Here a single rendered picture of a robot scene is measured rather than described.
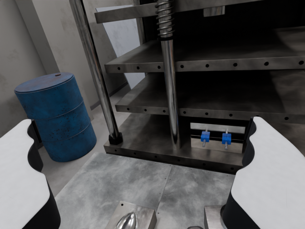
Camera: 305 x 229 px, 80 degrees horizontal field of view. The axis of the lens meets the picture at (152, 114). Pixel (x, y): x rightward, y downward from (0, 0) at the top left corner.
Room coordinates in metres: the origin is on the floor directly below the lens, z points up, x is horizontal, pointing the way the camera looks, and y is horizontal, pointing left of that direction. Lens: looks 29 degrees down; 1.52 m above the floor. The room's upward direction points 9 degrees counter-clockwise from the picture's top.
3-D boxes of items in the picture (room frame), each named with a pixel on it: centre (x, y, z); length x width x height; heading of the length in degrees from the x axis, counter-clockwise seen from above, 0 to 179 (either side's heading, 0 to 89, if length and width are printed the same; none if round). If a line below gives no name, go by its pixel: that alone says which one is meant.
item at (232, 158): (1.10, -0.41, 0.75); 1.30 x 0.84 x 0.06; 65
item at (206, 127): (1.00, -0.42, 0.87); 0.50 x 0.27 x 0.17; 155
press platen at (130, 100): (1.14, -0.43, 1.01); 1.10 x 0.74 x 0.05; 65
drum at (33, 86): (2.12, 1.16, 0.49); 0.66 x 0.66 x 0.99
